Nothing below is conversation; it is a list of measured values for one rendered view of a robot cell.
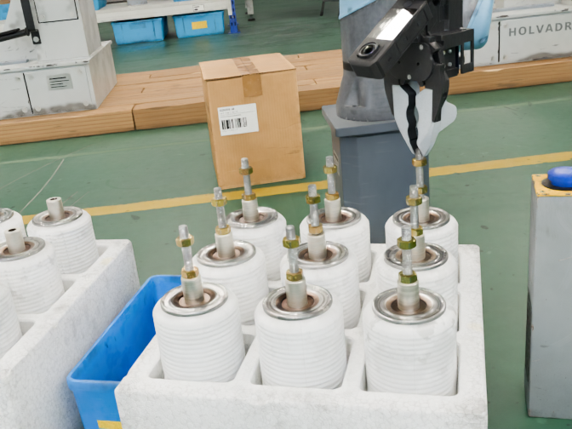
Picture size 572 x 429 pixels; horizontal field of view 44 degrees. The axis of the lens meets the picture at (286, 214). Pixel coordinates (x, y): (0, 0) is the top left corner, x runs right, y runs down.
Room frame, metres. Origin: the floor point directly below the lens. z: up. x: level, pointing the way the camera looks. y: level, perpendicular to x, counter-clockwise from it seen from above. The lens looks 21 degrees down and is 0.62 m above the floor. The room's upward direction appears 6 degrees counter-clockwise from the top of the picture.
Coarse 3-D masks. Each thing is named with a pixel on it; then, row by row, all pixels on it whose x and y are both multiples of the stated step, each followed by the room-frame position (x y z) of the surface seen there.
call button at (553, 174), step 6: (552, 168) 0.79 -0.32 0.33; (558, 168) 0.79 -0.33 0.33; (564, 168) 0.79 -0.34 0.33; (570, 168) 0.79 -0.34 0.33; (552, 174) 0.77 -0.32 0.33; (558, 174) 0.77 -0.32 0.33; (564, 174) 0.77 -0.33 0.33; (570, 174) 0.76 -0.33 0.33; (552, 180) 0.77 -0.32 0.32; (558, 180) 0.76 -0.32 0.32; (564, 180) 0.76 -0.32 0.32; (570, 180) 0.76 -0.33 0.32; (564, 186) 0.76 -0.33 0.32; (570, 186) 0.76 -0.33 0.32
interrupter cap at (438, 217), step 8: (408, 208) 0.90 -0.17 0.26; (432, 208) 0.89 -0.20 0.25; (392, 216) 0.87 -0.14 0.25; (400, 216) 0.87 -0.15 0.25; (408, 216) 0.87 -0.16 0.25; (432, 216) 0.87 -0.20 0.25; (440, 216) 0.86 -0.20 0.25; (448, 216) 0.85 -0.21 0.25; (400, 224) 0.84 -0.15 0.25; (408, 224) 0.85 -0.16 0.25; (424, 224) 0.84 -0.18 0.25; (432, 224) 0.84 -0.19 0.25; (440, 224) 0.83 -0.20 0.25
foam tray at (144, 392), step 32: (480, 288) 0.79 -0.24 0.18; (480, 320) 0.71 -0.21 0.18; (256, 352) 0.69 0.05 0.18; (352, 352) 0.67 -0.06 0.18; (480, 352) 0.65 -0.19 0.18; (128, 384) 0.65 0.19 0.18; (160, 384) 0.65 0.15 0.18; (192, 384) 0.64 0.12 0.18; (224, 384) 0.64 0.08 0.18; (256, 384) 0.66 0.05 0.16; (352, 384) 0.61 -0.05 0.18; (480, 384) 0.59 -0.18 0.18; (128, 416) 0.64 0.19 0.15; (160, 416) 0.63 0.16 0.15; (192, 416) 0.62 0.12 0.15; (224, 416) 0.61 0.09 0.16; (256, 416) 0.60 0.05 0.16; (288, 416) 0.59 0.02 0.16; (320, 416) 0.59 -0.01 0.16; (352, 416) 0.58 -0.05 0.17; (384, 416) 0.57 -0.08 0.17; (416, 416) 0.56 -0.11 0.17; (448, 416) 0.55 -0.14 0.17; (480, 416) 0.54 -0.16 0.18
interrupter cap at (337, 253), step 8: (304, 248) 0.80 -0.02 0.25; (328, 248) 0.80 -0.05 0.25; (336, 248) 0.79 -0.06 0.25; (344, 248) 0.79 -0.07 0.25; (288, 256) 0.78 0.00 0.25; (304, 256) 0.78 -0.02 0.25; (328, 256) 0.78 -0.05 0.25; (336, 256) 0.77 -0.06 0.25; (344, 256) 0.76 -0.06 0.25; (304, 264) 0.76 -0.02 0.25; (312, 264) 0.75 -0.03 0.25; (320, 264) 0.75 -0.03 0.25; (328, 264) 0.75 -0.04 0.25; (336, 264) 0.75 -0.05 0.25
